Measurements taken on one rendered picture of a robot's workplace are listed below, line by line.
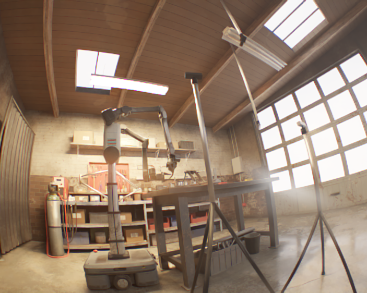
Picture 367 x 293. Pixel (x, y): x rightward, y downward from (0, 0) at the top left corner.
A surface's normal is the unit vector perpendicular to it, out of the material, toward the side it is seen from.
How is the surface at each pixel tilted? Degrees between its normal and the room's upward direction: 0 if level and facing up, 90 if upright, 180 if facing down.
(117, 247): 90
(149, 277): 90
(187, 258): 90
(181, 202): 90
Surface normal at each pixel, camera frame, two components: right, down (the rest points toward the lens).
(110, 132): 0.35, -0.32
